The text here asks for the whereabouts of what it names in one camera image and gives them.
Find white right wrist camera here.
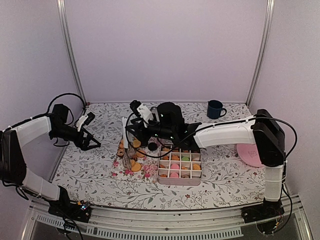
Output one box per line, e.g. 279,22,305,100
129,100,154,128

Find left aluminium frame post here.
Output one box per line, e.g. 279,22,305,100
56,0,86,102

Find pink sandwich cookie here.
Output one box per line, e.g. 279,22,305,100
170,163,180,169
169,172,179,178

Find front aluminium rail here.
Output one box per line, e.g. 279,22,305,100
21,195,313,240

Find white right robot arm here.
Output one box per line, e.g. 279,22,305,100
122,100,286,218

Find dark blue mug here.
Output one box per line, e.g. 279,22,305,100
206,100,227,120

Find pink plate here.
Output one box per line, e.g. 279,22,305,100
236,143,263,168

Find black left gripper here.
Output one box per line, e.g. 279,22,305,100
51,123,101,151

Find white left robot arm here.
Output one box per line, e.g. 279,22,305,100
0,104,101,217

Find pink divided cookie tin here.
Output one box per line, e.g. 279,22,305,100
157,144,203,187

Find floral rectangular tray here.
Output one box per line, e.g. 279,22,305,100
110,139,159,182

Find green sandwich cookie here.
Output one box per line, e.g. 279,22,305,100
181,156,190,161

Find black sandwich cookie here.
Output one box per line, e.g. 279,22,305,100
147,142,158,151

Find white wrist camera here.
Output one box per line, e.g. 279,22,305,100
75,112,96,132
129,100,154,128

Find right aluminium frame post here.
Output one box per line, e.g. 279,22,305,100
245,0,275,108

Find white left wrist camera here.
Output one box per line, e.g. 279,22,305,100
75,112,96,132

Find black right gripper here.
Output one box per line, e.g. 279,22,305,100
125,117,175,144

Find aluminium frame post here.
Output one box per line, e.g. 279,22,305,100
245,0,275,108
56,0,86,102

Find silver white tongs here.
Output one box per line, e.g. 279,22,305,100
122,117,132,170

